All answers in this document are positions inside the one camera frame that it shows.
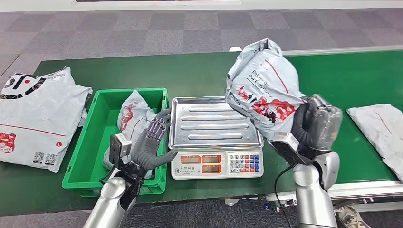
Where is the aluminium conveyor frame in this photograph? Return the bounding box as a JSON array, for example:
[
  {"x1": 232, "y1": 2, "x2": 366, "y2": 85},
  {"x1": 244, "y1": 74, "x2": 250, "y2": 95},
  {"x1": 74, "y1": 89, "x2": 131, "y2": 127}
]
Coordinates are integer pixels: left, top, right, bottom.
[{"x1": 250, "y1": 44, "x2": 403, "y2": 215}]

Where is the large white black-print mailer bag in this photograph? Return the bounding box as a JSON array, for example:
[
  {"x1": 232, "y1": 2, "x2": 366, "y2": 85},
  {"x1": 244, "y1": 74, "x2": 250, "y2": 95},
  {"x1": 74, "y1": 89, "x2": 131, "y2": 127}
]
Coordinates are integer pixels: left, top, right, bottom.
[{"x1": 0, "y1": 66, "x2": 93, "y2": 174}]

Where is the grey red-print parcel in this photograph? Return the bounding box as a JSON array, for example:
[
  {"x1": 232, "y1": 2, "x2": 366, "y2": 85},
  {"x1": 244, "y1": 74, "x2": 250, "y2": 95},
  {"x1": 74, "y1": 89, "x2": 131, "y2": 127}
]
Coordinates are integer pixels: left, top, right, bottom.
[{"x1": 102, "y1": 90, "x2": 161, "y2": 180}]

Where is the grey parcel red logo text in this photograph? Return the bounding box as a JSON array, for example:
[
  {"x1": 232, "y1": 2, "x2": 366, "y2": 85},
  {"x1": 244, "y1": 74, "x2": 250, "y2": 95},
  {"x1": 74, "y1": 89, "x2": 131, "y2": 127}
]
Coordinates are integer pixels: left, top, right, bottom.
[{"x1": 225, "y1": 38, "x2": 307, "y2": 141}]

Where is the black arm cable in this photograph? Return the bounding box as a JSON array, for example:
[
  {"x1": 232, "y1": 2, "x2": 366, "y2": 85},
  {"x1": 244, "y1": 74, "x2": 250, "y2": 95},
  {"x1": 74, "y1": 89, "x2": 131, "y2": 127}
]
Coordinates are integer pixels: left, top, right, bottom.
[
  {"x1": 99, "y1": 166, "x2": 118, "y2": 186},
  {"x1": 274, "y1": 162, "x2": 298, "y2": 228}
]

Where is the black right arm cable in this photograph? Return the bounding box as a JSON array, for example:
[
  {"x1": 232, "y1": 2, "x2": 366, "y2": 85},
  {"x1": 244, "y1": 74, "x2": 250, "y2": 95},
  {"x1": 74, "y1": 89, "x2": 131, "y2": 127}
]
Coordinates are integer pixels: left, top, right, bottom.
[{"x1": 274, "y1": 162, "x2": 298, "y2": 228}]

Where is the small white bracket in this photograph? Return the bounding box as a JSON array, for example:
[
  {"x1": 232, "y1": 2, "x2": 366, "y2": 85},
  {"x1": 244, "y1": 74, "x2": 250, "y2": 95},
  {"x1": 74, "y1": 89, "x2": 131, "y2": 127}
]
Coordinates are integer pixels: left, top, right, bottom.
[{"x1": 224, "y1": 197, "x2": 257, "y2": 207}]

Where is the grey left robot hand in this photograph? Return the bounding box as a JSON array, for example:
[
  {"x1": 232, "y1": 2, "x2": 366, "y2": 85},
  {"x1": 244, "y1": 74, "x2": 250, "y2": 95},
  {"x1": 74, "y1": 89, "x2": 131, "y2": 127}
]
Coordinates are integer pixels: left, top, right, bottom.
[{"x1": 130, "y1": 108, "x2": 179, "y2": 171}]

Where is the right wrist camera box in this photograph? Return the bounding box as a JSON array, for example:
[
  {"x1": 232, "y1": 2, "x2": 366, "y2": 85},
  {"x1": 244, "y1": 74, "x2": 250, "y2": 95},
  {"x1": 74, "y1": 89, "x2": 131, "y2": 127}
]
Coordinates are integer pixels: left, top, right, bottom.
[{"x1": 269, "y1": 132, "x2": 316, "y2": 166}]

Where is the green conveyor belt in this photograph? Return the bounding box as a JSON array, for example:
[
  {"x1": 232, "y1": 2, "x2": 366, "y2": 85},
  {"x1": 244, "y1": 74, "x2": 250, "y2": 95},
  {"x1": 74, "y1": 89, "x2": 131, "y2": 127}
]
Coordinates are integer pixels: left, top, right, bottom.
[{"x1": 264, "y1": 49, "x2": 403, "y2": 183}]

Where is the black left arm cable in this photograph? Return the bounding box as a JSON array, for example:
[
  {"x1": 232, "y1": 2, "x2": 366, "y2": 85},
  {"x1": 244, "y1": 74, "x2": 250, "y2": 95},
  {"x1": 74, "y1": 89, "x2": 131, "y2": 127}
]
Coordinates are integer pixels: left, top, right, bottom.
[{"x1": 99, "y1": 166, "x2": 118, "y2": 186}]

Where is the white electronic scale steel tray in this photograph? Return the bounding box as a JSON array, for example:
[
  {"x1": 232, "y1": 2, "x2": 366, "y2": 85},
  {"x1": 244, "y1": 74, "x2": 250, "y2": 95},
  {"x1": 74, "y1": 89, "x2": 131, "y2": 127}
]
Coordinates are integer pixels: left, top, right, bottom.
[{"x1": 168, "y1": 95, "x2": 264, "y2": 181}]

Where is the pale grey parcel red stripe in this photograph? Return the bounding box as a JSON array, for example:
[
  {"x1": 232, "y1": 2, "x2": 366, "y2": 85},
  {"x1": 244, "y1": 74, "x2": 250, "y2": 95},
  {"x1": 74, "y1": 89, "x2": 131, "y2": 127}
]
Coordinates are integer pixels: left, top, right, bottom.
[{"x1": 346, "y1": 104, "x2": 403, "y2": 183}]

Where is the green plastic crate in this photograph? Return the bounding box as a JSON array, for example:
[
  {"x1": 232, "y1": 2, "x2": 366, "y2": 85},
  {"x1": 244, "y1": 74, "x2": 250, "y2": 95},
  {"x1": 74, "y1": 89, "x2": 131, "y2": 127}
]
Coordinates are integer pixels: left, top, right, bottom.
[{"x1": 61, "y1": 88, "x2": 171, "y2": 198}]

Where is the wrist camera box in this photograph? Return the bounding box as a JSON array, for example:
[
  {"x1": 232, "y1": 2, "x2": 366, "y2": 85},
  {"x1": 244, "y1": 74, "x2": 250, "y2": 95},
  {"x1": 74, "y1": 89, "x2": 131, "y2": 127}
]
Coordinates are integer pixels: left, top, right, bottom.
[
  {"x1": 269, "y1": 132, "x2": 316, "y2": 166},
  {"x1": 109, "y1": 133, "x2": 133, "y2": 169}
]

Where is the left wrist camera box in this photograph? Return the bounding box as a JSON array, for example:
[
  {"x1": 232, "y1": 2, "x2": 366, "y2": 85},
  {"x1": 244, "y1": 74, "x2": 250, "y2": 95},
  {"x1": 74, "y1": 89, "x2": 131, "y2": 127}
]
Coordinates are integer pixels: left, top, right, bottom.
[{"x1": 109, "y1": 133, "x2": 133, "y2": 169}]

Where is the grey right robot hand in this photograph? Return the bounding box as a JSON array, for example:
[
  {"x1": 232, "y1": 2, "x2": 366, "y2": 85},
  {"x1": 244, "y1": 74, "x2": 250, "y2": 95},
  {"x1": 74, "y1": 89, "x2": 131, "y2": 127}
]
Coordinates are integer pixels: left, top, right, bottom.
[{"x1": 291, "y1": 94, "x2": 344, "y2": 155}]

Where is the grey sneaker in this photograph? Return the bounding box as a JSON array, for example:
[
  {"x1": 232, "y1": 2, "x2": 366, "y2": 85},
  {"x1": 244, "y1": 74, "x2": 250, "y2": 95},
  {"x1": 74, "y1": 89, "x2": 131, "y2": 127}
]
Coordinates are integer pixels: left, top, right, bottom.
[{"x1": 335, "y1": 205, "x2": 372, "y2": 228}]

